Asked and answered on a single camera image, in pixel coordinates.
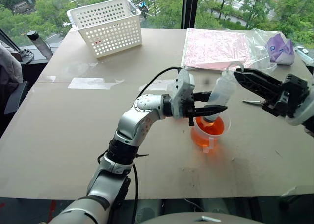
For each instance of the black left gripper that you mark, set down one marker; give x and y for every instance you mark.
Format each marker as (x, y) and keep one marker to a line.
(191, 111)

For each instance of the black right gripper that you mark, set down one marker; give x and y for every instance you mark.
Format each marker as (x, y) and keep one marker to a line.
(290, 98)

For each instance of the clear plastic syringe bottle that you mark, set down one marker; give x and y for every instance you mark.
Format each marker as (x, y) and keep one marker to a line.
(222, 89)

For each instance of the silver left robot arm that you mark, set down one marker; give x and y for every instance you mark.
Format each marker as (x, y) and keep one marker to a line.
(137, 120)

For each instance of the clear cup with red liquid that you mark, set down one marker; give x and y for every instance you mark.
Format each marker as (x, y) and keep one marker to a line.
(208, 135)

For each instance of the silver scissors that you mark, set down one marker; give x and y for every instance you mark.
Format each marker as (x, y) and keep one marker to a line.
(252, 101)

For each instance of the clear plastic bag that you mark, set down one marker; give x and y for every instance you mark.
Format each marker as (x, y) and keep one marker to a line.
(260, 49)

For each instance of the purple tissue pack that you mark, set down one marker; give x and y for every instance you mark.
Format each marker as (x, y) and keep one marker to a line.
(280, 49)

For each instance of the clear plastic wrapped item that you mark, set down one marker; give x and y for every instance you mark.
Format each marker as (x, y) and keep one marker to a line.
(304, 55)

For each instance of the pink paper sheet stack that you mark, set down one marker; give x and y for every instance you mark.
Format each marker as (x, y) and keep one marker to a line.
(216, 49)

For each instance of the white perforated plastic basket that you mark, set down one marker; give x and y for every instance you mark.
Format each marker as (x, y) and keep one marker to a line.
(110, 37)

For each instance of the clear bottle with black cap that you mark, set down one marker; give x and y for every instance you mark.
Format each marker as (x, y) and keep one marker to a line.
(40, 46)

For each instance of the black chair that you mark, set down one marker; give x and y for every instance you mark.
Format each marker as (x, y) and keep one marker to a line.
(14, 101)

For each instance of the grey cloth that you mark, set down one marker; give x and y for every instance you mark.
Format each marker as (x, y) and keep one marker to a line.
(8, 69)

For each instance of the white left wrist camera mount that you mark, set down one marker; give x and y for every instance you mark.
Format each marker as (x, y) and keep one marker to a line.
(181, 93)

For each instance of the black window frame pillar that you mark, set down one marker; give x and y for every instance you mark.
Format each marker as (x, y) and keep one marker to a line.
(190, 8)

